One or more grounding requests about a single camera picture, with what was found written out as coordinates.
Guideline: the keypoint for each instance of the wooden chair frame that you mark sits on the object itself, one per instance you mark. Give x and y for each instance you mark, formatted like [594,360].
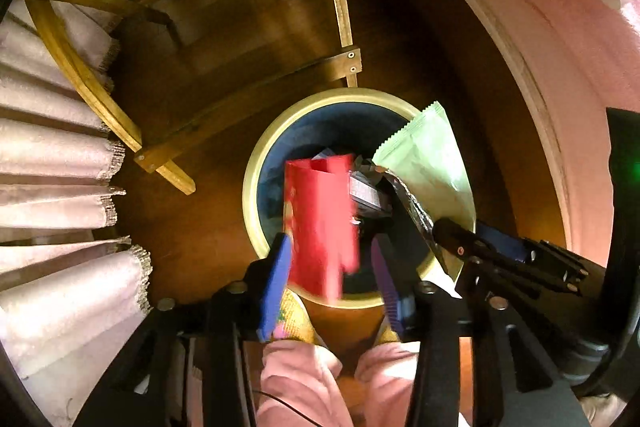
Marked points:
[240,107]

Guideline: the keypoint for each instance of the pink printed blanket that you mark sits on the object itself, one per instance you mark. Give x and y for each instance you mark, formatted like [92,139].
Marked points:
[550,57]

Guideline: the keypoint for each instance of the yellow patterned slipper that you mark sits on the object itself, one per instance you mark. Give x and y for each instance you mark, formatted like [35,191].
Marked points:
[295,322]
[382,337]

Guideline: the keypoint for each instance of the grey wrapper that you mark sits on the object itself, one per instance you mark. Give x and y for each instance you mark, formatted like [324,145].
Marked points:
[365,194]

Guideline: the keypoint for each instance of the pink fringed pleated cloth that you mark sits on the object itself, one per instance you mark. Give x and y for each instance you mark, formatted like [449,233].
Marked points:
[50,147]

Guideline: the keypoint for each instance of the pink pants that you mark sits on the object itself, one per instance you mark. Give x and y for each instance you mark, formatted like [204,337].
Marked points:
[300,387]

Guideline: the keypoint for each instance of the person's right hand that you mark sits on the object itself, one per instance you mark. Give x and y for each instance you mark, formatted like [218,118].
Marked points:
[602,409]

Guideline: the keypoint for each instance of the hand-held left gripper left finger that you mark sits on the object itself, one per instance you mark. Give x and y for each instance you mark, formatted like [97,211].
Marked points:
[275,289]

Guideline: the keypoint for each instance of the cream rimmed blue trash bin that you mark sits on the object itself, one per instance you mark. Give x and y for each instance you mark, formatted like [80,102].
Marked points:
[350,96]

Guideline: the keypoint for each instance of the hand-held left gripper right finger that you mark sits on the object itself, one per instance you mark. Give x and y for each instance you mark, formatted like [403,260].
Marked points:
[387,289]

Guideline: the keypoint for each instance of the light green foil packet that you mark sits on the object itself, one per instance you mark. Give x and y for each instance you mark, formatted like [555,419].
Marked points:
[430,157]

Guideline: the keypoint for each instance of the red snack packet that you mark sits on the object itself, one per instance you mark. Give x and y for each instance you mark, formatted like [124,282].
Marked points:
[320,227]

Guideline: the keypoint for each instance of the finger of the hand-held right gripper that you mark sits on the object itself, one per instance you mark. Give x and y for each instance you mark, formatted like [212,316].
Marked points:
[455,239]
[502,241]

